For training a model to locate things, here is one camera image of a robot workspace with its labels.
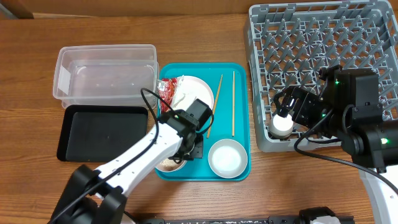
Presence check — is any white napkin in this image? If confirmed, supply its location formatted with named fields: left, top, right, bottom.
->
left=172, top=79, right=198, bottom=110

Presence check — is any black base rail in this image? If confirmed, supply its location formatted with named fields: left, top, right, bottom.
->
left=137, top=215, right=298, bottom=224

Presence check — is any grey dish rack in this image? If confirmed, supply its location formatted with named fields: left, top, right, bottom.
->
left=243, top=1, right=397, bottom=152

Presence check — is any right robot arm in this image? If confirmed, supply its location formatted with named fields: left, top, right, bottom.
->
left=274, top=65, right=397, bottom=223

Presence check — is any wooden chopstick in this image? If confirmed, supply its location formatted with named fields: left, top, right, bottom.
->
left=206, top=74, right=223, bottom=138
left=232, top=71, right=235, bottom=137

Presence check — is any grey bowl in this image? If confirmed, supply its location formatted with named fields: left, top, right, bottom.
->
left=208, top=139, right=249, bottom=179

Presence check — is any teal serving tray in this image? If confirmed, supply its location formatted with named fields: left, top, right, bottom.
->
left=155, top=63, right=251, bottom=181

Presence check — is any red sauce packet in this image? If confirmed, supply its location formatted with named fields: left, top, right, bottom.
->
left=158, top=78, right=177, bottom=106

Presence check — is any black rectangular tray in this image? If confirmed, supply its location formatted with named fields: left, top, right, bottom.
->
left=57, top=105, right=148, bottom=162

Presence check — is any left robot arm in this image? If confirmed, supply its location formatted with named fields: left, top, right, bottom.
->
left=50, top=99, right=213, bottom=224

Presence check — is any right wooden chopstick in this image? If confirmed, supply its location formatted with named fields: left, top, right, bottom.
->
left=232, top=71, right=235, bottom=137

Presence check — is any white cup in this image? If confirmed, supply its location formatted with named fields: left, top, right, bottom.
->
left=269, top=114, right=294, bottom=139

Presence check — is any pink bowl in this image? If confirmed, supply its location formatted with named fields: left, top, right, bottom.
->
left=155, top=159, right=187, bottom=172

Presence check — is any clear plastic bin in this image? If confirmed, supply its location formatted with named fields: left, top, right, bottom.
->
left=52, top=44, right=159, bottom=108

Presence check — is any large white plate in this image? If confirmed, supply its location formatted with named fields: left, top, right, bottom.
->
left=177, top=75, right=214, bottom=109

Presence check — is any left wooden chopstick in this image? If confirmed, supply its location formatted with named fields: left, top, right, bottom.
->
left=206, top=74, right=223, bottom=138

